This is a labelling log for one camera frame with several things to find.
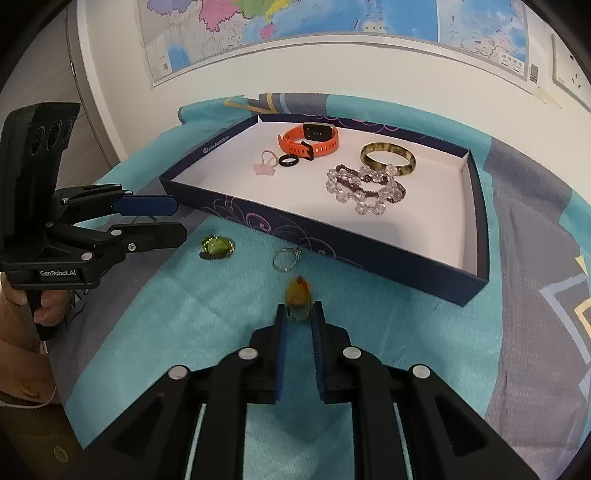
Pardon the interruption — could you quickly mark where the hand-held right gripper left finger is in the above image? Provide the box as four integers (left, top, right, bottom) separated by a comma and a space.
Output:
76, 302, 289, 480

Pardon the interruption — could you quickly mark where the pink butterfly hair tie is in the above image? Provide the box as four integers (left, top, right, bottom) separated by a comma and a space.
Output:
252, 148, 279, 177

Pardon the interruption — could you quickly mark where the navy cardboard box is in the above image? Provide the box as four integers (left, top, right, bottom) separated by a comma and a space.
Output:
158, 113, 490, 306

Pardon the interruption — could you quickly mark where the person's left forearm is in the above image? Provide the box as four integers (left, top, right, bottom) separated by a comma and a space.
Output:
0, 339, 61, 407

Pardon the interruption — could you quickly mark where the green charm hair tie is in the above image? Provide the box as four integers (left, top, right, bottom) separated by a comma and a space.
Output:
199, 235, 237, 261

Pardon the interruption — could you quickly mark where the white wall socket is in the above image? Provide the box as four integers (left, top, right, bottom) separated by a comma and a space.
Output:
551, 33, 591, 100

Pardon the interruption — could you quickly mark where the grey cabinet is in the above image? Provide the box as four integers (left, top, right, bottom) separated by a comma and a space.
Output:
65, 0, 127, 162

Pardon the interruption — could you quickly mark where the wall map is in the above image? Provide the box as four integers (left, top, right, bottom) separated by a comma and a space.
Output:
137, 0, 529, 88

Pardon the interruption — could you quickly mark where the teal grey printed cloth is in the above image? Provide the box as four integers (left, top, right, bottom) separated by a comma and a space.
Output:
51, 92, 591, 480

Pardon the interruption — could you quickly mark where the dark purple bead bracelet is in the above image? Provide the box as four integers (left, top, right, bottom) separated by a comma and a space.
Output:
333, 163, 407, 204

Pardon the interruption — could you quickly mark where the person's dark clothing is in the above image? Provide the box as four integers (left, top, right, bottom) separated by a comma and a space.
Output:
0, 401, 100, 480

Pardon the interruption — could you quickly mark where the clear crystal bead bracelet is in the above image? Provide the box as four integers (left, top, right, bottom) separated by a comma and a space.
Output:
325, 164, 407, 217

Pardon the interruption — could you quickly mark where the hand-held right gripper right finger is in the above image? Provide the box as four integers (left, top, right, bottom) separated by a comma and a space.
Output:
310, 300, 541, 480

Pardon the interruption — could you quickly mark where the person's left hand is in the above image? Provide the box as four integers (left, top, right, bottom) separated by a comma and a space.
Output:
0, 272, 72, 343

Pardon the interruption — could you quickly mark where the tortoiseshell bangle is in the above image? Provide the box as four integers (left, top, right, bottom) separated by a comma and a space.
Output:
359, 141, 417, 178

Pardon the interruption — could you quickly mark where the amber stone pendant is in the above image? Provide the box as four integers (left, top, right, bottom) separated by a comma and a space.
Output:
284, 275, 312, 321

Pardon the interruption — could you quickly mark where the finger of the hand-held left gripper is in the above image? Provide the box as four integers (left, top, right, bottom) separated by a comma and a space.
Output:
46, 222, 188, 273
52, 185, 177, 222

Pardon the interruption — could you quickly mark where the silver ring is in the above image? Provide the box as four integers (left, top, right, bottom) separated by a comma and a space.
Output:
271, 247, 304, 272

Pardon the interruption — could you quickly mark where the orange smartwatch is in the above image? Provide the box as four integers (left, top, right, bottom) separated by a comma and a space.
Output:
278, 121, 340, 160

